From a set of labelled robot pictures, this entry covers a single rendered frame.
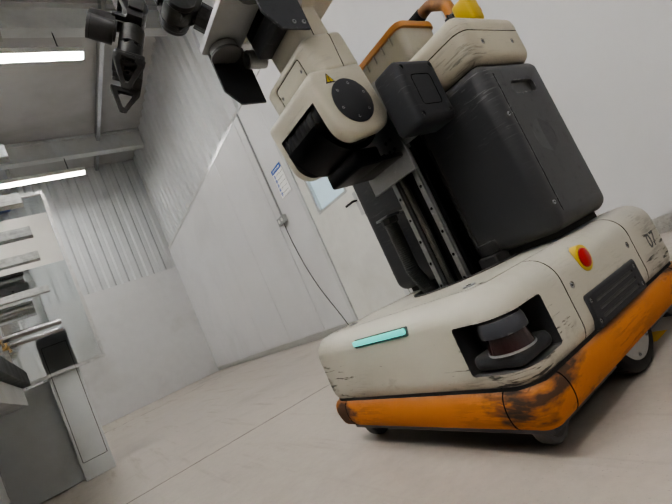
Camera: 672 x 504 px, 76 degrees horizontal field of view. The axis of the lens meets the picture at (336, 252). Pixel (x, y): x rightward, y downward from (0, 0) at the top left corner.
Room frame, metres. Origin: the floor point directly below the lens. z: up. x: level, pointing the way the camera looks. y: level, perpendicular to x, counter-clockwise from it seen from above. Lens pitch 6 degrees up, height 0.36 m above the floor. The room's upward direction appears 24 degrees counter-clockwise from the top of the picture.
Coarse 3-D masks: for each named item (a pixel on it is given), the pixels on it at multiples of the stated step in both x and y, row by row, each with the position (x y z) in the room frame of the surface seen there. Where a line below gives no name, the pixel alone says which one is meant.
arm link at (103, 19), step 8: (128, 0) 0.97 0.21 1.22; (136, 0) 0.97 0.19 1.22; (128, 8) 0.96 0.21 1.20; (136, 8) 0.97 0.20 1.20; (88, 16) 0.92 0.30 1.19; (96, 16) 0.93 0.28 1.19; (104, 16) 0.95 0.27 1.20; (112, 16) 0.96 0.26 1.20; (120, 16) 0.97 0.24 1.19; (128, 16) 0.97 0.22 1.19; (136, 16) 0.97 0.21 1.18; (88, 24) 0.92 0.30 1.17; (96, 24) 0.93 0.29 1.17; (104, 24) 0.94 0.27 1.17; (112, 24) 0.95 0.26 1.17; (88, 32) 0.93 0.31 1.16; (96, 32) 0.94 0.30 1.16; (104, 32) 0.94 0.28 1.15; (112, 32) 0.95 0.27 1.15; (96, 40) 0.96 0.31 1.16; (104, 40) 0.96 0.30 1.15
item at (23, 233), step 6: (18, 228) 1.28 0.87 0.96; (24, 228) 1.29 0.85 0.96; (30, 228) 1.30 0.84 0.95; (0, 234) 1.25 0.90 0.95; (6, 234) 1.26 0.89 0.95; (12, 234) 1.27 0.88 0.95; (18, 234) 1.28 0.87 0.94; (24, 234) 1.28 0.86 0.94; (30, 234) 1.29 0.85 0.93; (0, 240) 1.25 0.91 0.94; (6, 240) 1.26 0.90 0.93; (12, 240) 1.27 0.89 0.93; (18, 240) 1.29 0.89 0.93
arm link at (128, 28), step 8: (120, 24) 0.97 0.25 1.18; (128, 24) 0.97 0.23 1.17; (136, 24) 0.98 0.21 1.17; (120, 32) 0.97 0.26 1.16; (128, 32) 0.96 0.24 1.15; (136, 32) 0.97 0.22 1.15; (144, 32) 1.00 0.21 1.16; (112, 40) 0.97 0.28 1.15; (128, 40) 0.97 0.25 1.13; (136, 40) 0.97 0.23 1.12
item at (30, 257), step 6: (30, 252) 1.49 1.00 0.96; (36, 252) 1.50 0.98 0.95; (6, 258) 1.45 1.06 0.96; (12, 258) 1.46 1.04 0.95; (18, 258) 1.47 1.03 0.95; (24, 258) 1.48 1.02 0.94; (30, 258) 1.49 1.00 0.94; (36, 258) 1.50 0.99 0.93; (0, 264) 1.44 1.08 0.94; (6, 264) 1.45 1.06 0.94; (12, 264) 1.46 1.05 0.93; (18, 264) 1.47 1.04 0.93; (24, 264) 1.50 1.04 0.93; (0, 270) 1.46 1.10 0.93
